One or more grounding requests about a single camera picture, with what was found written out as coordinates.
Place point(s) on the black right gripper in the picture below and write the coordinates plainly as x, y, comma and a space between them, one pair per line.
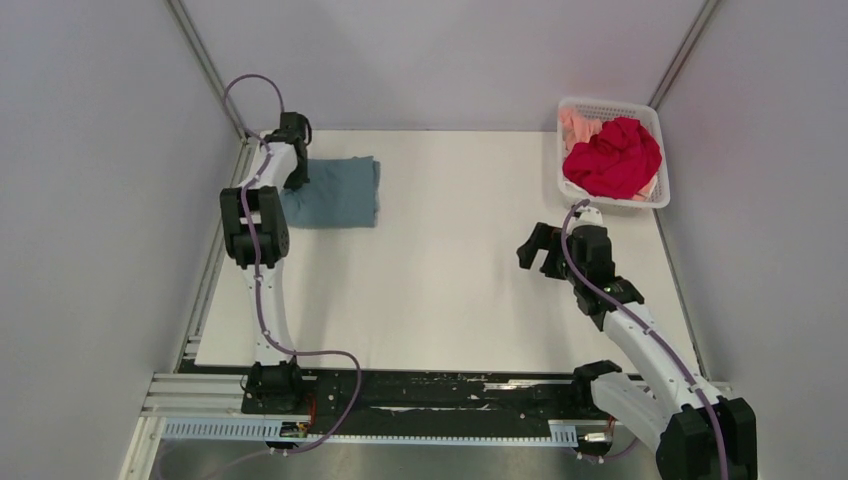
543, 237

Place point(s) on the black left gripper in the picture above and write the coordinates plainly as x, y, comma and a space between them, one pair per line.
295, 183

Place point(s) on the blue-grey t-shirt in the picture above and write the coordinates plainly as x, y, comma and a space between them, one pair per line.
340, 194

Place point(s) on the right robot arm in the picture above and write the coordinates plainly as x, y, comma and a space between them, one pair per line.
656, 358

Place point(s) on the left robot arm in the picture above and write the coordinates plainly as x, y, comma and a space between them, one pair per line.
257, 240

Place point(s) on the red t-shirt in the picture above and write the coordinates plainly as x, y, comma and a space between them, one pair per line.
613, 159

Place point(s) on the pink t-shirt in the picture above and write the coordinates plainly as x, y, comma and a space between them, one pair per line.
576, 126

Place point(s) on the white plastic laundry basket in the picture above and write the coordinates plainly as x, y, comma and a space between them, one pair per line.
611, 153

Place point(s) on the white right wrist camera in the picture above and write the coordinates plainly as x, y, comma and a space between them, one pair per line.
587, 216

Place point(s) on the grey slotted cable duct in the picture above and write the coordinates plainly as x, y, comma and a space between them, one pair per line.
559, 435

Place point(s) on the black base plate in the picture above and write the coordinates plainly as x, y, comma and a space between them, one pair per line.
416, 402

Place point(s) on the aluminium frame rail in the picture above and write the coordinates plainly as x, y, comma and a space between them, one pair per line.
212, 394

